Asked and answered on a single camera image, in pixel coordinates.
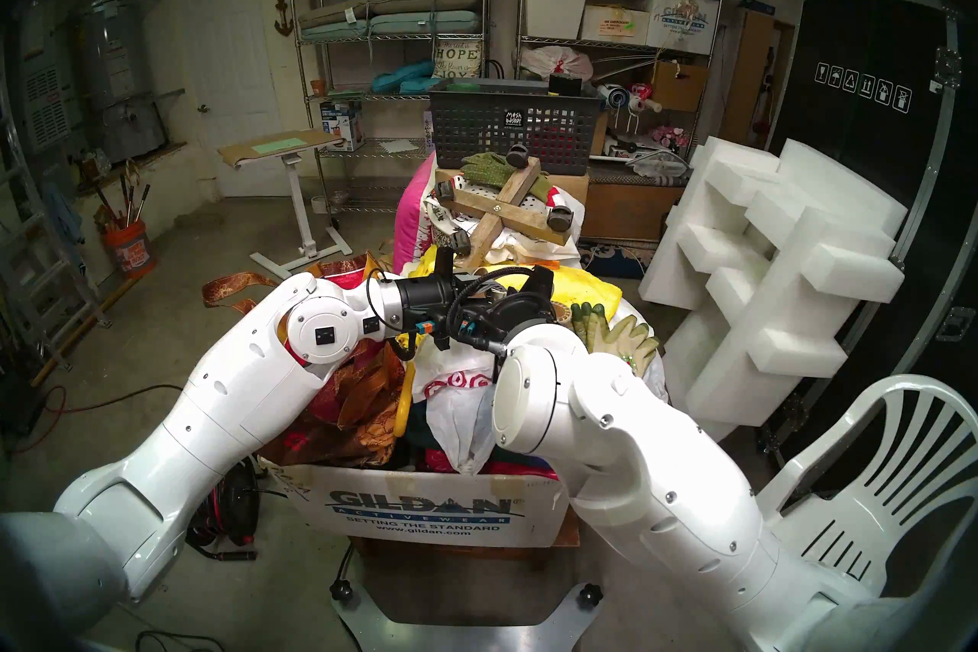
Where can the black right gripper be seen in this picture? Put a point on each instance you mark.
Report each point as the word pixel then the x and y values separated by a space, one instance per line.
pixel 523 314

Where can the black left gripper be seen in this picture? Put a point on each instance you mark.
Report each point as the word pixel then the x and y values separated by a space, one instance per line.
pixel 428 307

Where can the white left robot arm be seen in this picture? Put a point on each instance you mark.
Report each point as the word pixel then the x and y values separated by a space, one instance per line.
pixel 229 398

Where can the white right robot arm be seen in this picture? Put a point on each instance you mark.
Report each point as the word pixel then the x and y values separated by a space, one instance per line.
pixel 649 467

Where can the yellow cloth bag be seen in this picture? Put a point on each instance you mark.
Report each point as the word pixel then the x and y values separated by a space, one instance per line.
pixel 584 287

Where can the beige green-tipped work glove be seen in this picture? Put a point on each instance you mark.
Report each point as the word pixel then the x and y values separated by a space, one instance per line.
pixel 634 345
pixel 592 331

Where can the wooden cross caster dolly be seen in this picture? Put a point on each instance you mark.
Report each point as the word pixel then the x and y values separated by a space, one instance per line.
pixel 527 221

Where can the pink white pillow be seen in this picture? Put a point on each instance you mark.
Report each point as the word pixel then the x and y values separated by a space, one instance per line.
pixel 412 215

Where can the green knit gloves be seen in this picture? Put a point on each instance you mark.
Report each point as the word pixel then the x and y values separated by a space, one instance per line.
pixel 489 169

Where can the white red-target plastic bag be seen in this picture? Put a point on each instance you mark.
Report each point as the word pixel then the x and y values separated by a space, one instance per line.
pixel 458 421

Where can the red fabric item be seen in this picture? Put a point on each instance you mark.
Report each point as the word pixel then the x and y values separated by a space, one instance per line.
pixel 527 469

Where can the dark mesh plastic basket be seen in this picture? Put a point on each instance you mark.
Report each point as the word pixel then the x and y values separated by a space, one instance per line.
pixel 470 127

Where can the red gold patterned bag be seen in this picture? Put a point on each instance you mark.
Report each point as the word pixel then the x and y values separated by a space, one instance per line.
pixel 359 398

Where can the blue white appliance box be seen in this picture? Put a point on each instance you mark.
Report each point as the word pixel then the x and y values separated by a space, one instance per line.
pixel 341 127

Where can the teal foam pads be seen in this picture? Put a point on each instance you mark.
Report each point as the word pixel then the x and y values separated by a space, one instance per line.
pixel 403 79

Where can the small black box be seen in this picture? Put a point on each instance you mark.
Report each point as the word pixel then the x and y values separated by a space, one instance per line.
pixel 567 85

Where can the HOPE printed pillow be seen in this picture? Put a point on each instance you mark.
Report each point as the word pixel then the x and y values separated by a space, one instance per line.
pixel 457 61

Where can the pink artificial flowers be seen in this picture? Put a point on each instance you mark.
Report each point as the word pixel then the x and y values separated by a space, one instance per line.
pixel 668 137

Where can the white red plastic bag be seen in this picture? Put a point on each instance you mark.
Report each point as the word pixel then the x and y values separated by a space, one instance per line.
pixel 556 62

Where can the white overbed table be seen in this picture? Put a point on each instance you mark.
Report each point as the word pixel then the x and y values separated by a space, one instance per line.
pixel 279 145

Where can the mint seat cushion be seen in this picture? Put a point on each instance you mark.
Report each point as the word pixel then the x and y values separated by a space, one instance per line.
pixel 420 22

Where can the white Gildan cardboard box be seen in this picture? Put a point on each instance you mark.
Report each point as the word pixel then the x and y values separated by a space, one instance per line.
pixel 321 505

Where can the white foam packing block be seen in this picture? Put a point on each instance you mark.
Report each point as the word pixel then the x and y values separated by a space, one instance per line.
pixel 787 245

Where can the white storage bin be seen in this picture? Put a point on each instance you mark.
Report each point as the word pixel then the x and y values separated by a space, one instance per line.
pixel 555 12

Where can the black star knob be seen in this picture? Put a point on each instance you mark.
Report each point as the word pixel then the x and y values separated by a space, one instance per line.
pixel 341 589
pixel 589 593

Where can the white labelled carton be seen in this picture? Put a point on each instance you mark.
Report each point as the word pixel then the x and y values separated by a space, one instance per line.
pixel 615 25

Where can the white door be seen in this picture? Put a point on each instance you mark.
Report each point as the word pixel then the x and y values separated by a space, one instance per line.
pixel 229 70

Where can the brown wooden cabinet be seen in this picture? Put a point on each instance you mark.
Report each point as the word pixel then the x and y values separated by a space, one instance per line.
pixel 752 74

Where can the white Gildan carton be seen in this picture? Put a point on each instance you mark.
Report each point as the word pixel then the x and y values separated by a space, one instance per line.
pixel 684 22

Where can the orange bucket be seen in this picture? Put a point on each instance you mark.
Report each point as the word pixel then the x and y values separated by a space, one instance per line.
pixel 130 252

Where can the black flight case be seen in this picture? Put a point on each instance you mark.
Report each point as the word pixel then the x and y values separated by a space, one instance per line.
pixel 848 161

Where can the aluminium ladder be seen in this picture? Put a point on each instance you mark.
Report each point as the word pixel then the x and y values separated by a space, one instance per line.
pixel 84 280

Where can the white plastic chair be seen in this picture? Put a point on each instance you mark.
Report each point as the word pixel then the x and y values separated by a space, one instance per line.
pixel 913 385

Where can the grey water heater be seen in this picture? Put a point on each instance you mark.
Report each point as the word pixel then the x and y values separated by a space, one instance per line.
pixel 121 74

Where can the blue cloth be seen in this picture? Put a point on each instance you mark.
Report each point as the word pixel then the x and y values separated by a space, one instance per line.
pixel 65 215

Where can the grey furnace unit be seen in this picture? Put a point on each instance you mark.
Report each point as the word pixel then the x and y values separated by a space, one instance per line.
pixel 46 104

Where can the brown anchor wall decoration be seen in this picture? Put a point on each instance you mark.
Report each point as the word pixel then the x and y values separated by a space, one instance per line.
pixel 283 20

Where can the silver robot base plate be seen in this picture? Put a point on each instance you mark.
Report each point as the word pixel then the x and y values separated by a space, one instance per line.
pixel 466 639

